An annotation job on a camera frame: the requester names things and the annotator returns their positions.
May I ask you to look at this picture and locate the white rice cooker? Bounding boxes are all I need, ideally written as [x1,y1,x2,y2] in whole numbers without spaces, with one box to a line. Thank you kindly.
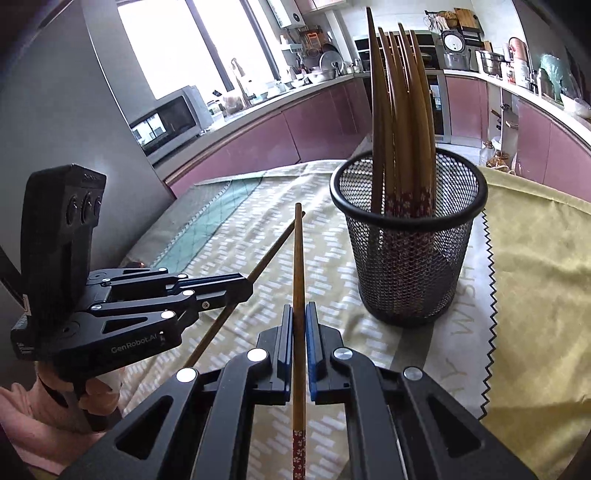
[441,30,470,71]

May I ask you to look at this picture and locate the yellow cloth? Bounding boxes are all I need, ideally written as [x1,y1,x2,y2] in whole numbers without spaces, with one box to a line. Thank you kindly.
[483,169,590,479]

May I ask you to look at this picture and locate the bamboo chopstick red end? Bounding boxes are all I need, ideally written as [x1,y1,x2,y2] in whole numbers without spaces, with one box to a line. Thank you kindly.
[291,220,305,479]

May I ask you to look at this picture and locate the dark bamboo chopstick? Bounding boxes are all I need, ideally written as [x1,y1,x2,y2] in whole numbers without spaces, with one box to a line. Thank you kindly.
[182,203,305,368]

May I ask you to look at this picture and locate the built-in black oven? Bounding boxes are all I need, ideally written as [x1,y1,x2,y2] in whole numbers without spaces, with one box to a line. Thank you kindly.
[353,30,451,143]

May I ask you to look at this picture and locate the chopstick in holder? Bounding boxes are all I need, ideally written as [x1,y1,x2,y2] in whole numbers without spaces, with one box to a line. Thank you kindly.
[366,7,393,214]
[399,24,433,217]
[378,27,404,217]
[389,32,414,218]
[410,30,437,212]

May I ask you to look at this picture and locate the steel stock pot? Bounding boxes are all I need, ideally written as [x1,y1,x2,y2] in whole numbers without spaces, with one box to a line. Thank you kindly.
[478,50,506,78]

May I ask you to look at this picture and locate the pink kitchen cabinets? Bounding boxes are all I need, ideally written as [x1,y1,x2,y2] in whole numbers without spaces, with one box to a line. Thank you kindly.
[156,71,590,200]

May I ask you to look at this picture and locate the patterned beige tablecloth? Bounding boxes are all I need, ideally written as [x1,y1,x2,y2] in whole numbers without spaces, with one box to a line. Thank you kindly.
[115,158,498,480]

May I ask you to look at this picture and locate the silver microwave oven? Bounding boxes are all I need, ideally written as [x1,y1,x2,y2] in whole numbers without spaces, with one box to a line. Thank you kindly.
[129,86,213,164]

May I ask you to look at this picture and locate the left hand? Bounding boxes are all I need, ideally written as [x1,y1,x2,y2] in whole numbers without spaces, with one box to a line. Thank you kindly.
[34,362,122,434]

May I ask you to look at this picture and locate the black camera box left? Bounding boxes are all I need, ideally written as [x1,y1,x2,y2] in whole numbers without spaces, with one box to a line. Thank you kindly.
[20,164,107,320]

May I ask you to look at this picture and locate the black mesh utensil holder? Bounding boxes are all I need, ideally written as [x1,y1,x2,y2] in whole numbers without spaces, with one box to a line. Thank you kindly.
[329,149,488,329]

